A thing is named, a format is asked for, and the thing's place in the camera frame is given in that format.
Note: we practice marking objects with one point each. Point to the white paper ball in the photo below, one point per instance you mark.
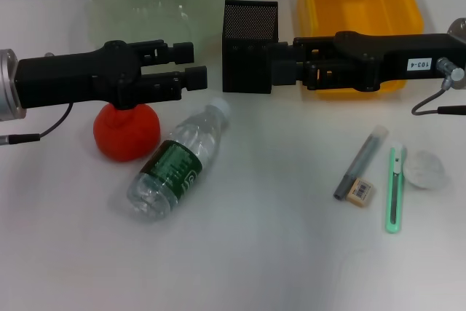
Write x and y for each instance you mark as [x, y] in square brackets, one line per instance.
[426, 170]

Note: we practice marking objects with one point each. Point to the red-orange fruit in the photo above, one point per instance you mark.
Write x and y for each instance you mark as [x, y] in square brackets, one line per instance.
[123, 136]

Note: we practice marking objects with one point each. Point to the grey pen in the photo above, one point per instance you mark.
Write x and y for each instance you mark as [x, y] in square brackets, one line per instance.
[358, 163]

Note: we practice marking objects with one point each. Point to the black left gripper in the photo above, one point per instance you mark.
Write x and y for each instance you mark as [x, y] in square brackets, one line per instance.
[73, 74]

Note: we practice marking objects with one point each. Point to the green utility knife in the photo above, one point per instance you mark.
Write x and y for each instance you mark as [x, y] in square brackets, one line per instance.
[395, 194]

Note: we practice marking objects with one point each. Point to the black mesh pen holder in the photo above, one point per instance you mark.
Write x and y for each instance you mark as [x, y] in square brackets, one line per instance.
[247, 52]

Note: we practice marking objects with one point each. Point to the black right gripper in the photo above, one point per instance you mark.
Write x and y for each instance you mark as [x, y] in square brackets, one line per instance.
[386, 59]

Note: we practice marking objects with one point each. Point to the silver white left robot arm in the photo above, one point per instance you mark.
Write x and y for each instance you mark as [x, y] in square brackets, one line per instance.
[7, 85]

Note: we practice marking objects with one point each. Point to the beige eraser with barcode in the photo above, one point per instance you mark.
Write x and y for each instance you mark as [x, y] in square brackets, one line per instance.
[360, 192]

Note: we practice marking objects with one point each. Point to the clear green-label water bottle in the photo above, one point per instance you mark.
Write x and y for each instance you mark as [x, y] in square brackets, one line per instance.
[174, 169]

